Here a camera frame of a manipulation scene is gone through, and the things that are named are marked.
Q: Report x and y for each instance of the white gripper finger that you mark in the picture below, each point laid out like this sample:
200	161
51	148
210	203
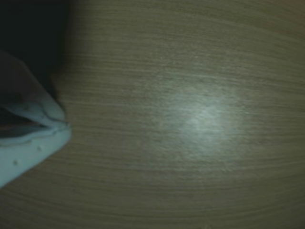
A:
28	155
31	95

